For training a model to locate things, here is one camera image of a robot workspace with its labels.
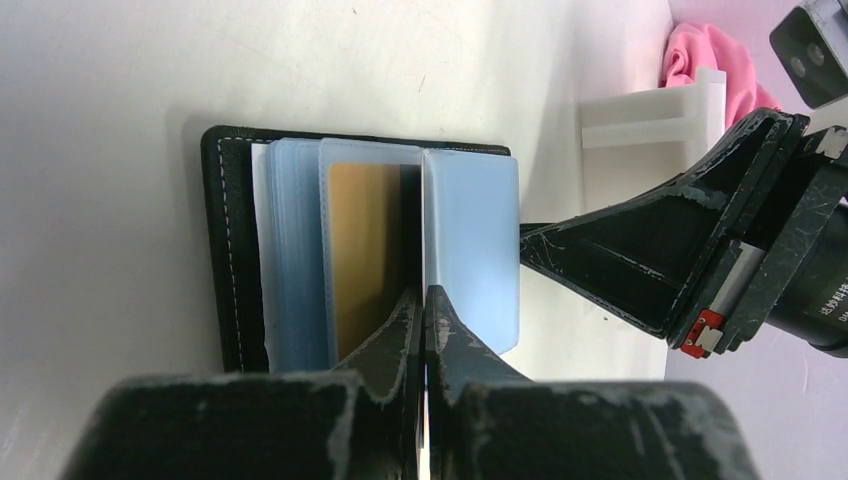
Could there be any dark glossy credit card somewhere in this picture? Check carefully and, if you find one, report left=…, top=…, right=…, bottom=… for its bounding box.
left=400, top=165, right=424, bottom=301

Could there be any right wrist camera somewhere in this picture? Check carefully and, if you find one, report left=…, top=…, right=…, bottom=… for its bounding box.
left=769, top=0, right=847, bottom=110

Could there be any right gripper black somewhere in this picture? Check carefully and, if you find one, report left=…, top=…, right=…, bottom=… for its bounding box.
left=520, top=109, right=847, bottom=359

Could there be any white plastic bin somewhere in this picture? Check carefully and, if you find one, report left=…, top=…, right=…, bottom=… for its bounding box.
left=578, top=67, right=727, bottom=164

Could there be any black leather card holder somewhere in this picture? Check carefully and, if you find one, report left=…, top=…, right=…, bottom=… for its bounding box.
left=200, top=125, right=519, bottom=373

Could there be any pink crumpled cloth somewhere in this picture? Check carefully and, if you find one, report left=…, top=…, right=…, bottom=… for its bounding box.
left=659, top=22, right=786, bottom=130

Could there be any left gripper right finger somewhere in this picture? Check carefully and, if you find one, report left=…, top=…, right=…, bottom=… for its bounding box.
left=424, top=285, right=758, bottom=479

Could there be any gold credit card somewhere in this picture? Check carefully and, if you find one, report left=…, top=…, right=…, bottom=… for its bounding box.
left=328, top=163, right=403, bottom=359

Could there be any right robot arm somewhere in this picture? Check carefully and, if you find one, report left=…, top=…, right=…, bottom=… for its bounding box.
left=520, top=108, right=847, bottom=358

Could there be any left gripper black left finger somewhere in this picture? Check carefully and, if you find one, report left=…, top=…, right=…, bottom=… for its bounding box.
left=62, top=287, right=423, bottom=479

